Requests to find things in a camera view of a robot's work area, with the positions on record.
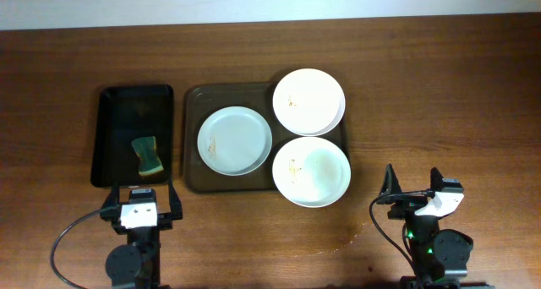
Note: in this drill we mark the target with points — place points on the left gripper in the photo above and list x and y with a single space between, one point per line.
165 219

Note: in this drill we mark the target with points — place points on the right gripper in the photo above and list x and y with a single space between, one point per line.
407 204

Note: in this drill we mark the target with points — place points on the green yellow sponge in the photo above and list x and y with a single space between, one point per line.
149 162

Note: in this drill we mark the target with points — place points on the white plate bottom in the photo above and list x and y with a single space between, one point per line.
311 172

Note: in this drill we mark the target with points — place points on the white plate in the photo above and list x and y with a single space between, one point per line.
311 172
309 102
234 141

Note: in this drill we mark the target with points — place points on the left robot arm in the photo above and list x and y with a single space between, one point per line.
137 263

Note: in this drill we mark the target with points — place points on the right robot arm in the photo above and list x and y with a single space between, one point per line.
438 257

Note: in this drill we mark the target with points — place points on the black rectangular tray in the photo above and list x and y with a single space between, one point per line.
126 113

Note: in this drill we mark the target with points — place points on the brown serving tray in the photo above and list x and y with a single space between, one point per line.
200 102

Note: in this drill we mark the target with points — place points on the white plate top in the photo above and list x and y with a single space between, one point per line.
309 102

